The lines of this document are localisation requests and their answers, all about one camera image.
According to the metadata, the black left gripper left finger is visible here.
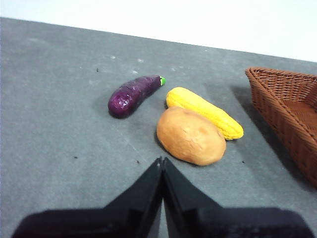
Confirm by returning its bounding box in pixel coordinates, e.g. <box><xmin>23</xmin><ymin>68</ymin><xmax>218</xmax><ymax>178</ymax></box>
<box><xmin>11</xmin><ymin>156</ymin><xmax>163</xmax><ymax>238</ymax></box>

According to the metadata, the brown toy potato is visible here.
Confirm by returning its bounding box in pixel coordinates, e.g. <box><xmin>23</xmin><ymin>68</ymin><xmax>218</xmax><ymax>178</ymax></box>
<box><xmin>156</xmin><ymin>106</ymin><xmax>227</xmax><ymax>166</ymax></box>

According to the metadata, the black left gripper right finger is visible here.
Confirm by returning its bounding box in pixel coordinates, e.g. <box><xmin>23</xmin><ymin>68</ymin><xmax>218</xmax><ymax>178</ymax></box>
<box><xmin>162</xmin><ymin>157</ymin><xmax>316</xmax><ymax>238</ymax></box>

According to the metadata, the brown woven wicker basket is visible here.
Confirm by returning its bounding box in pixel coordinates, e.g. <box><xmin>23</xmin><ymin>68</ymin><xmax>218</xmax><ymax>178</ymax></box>
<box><xmin>245</xmin><ymin>66</ymin><xmax>317</xmax><ymax>190</ymax></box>

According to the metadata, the purple toy eggplant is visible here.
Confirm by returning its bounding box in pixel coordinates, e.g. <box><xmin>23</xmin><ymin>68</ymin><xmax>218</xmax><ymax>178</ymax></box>
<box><xmin>107</xmin><ymin>75</ymin><xmax>167</xmax><ymax>119</ymax></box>

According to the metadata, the yellow toy corn cob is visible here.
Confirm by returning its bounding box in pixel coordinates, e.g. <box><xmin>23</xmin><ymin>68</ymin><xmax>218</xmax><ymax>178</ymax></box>
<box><xmin>165</xmin><ymin>86</ymin><xmax>245</xmax><ymax>141</ymax></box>

